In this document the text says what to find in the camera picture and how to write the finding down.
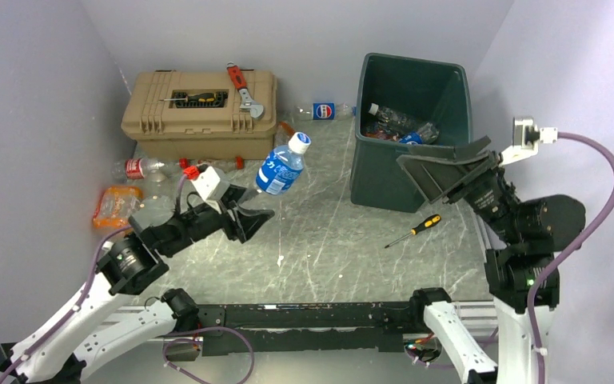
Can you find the crushed orange bottle left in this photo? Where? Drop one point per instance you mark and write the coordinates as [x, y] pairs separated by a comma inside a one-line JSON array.
[[115, 206]]

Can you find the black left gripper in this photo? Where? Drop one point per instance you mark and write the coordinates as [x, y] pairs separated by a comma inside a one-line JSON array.
[[245, 222]]

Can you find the blue cap bottle behind bin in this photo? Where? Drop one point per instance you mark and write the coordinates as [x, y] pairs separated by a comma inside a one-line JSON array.
[[324, 111]]

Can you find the tall clear bottle white cap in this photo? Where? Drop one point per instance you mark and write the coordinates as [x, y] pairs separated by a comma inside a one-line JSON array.
[[400, 124]]

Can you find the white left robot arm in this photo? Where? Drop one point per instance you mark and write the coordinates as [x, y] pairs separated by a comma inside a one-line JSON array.
[[72, 344]]

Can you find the black yellow screwdriver in toolbox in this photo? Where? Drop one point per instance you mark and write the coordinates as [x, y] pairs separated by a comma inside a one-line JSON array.
[[204, 97]]

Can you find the clear bottle orange label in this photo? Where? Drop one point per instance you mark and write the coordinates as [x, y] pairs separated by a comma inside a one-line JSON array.
[[284, 133]]

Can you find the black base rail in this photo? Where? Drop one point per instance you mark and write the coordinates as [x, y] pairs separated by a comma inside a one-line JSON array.
[[382, 326]]

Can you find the blue Pocari bottle white cap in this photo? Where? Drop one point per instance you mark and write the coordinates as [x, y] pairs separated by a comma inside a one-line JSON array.
[[283, 165]]

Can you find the red handled adjustable wrench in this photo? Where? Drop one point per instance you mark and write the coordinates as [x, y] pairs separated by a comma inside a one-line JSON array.
[[247, 103]]

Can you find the black yellow screwdriver on table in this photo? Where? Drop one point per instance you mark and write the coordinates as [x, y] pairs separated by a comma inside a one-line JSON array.
[[426, 224]]

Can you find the tan plastic toolbox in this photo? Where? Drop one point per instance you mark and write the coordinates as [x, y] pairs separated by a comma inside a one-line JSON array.
[[194, 130]]

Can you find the clear bottle red label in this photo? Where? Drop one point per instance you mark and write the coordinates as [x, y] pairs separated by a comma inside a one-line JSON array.
[[145, 167]]

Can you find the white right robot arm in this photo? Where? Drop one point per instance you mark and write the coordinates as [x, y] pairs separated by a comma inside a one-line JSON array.
[[522, 277]]

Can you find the small clear bottle red cap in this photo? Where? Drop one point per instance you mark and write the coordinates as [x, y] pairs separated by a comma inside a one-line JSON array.
[[226, 164]]

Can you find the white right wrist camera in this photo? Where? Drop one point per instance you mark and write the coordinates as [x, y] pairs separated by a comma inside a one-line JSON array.
[[526, 139]]

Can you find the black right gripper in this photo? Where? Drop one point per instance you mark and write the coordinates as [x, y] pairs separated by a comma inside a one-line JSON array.
[[436, 168]]

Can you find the dark green plastic bin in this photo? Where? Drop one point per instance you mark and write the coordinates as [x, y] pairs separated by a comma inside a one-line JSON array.
[[431, 91]]

